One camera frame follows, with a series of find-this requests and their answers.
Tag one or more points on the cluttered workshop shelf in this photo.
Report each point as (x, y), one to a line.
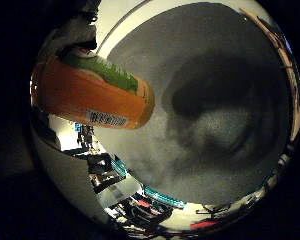
(85, 136)

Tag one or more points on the orange juice bottle green label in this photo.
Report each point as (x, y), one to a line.
(90, 95)

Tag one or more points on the teal storage drawer rack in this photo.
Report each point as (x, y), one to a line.
(164, 198)

